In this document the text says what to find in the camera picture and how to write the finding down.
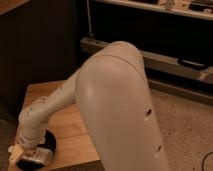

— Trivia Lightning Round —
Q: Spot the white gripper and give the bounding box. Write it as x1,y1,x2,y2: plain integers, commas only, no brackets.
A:
8,130,45,164

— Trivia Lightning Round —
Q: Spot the white plastic bottle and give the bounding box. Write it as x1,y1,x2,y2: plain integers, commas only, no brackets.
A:
22,147,53,164

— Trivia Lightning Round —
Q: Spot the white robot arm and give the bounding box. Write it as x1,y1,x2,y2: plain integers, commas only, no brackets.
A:
9,41,170,171

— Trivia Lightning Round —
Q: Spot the wooden table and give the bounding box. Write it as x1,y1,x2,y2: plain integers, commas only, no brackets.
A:
7,79,101,171

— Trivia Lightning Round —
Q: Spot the metal pole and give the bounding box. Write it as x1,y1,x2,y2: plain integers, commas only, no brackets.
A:
86,0,94,39

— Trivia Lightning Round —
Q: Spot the wooden shelf beam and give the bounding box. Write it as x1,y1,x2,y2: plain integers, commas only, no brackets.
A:
80,37,213,85

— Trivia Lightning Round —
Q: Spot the upper wooden shelf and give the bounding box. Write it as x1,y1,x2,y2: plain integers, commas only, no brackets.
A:
94,0,213,21

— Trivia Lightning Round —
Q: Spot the black cable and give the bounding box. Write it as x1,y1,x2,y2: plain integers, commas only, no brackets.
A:
201,151,213,171

